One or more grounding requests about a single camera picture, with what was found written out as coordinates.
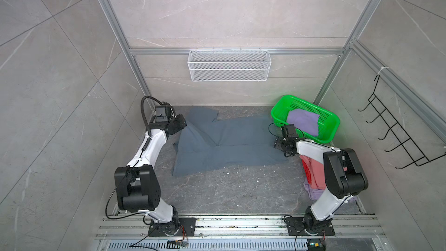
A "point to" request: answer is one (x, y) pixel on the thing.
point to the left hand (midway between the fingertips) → (184, 117)
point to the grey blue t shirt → (204, 143)
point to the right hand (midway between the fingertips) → (280, 142)
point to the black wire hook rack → (417, 156)
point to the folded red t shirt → (307, 170)
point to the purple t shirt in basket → (305, 121)
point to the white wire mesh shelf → (229, 65)
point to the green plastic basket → (328, 122)
